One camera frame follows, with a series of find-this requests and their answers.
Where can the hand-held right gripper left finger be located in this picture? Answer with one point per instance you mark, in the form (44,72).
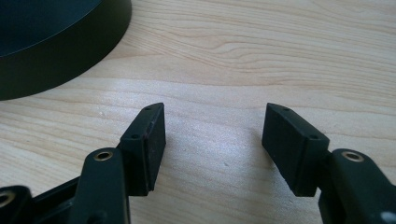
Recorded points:
(141,149)

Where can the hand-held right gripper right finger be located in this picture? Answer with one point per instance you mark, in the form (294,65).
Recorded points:
(295,149)

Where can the black round container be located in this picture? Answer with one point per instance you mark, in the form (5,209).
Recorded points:
(46,40)

